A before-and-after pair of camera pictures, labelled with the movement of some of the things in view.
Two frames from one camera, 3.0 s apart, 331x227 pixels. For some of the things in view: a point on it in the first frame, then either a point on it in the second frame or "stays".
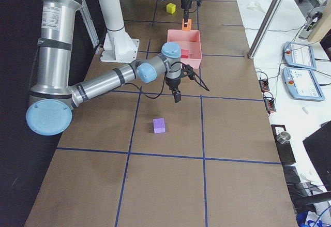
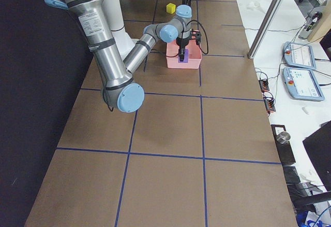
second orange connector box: [270, 104] stays
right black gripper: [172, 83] → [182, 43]
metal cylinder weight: [283, 137] stays
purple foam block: [159, 125] → [186, 57]
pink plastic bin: [190, 40] stays
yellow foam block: [170, 8] stays
